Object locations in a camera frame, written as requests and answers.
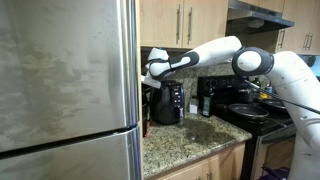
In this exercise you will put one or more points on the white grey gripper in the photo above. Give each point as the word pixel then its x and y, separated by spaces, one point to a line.
pixel 148 77

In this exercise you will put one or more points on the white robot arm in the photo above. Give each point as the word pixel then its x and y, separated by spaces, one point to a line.
pixel 292 80

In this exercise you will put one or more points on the black air fryer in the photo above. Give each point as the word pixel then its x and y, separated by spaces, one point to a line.
pixel 167 103

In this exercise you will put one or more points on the wooden upper cabinets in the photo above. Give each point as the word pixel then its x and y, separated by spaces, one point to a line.
pixel 185 24

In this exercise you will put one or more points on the wooden cabinets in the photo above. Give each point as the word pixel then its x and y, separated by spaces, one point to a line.
pixel 185 24
pixel 223 165

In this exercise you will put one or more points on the dark olive oil bottle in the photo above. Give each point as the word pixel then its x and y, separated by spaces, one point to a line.
pixel 207 102

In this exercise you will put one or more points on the stainless steel refrigerator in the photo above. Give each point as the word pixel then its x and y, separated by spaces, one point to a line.
pixel 69 90

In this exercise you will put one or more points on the black frying pan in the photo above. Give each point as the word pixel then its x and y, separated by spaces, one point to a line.
pixel 248 111

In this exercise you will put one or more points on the range hood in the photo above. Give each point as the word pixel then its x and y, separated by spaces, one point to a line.
pixel 244 19

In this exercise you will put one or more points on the wooden lower cabinets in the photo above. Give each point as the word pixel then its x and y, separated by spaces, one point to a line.
pixel 223 165

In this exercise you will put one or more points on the black electric stove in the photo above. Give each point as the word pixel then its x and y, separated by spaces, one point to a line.
pixel 230 98

